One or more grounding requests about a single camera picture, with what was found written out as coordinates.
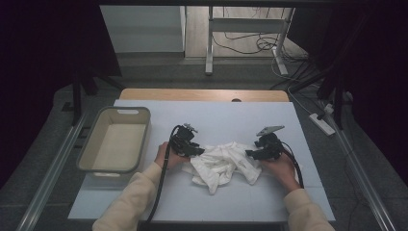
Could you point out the dark curtain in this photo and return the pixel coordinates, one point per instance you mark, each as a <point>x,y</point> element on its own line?
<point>32,64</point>
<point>378,64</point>

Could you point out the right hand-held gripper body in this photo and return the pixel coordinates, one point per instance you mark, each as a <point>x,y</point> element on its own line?
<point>273,146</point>

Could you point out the white cabinet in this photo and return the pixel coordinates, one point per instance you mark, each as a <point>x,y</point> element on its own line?
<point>144,29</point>

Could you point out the beige basket with grey rim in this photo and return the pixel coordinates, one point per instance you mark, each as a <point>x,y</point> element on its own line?
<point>118,147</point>

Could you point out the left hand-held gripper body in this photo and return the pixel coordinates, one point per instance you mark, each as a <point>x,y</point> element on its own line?
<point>181,141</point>

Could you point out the white baby romper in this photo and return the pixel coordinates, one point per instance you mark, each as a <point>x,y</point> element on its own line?
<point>221,163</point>

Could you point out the white power strip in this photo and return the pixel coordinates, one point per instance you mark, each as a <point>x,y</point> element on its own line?
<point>321,124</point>

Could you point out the white metal desk frame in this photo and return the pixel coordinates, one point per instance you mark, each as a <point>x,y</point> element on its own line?
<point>243,25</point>

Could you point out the aluminium rail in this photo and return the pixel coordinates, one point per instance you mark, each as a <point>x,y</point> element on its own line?
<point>365,183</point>
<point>48,179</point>

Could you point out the person's left hand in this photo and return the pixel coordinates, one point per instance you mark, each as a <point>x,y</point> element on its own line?
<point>171,159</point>

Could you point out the person's right hand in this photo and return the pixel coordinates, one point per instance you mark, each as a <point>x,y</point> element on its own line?
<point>284,171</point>

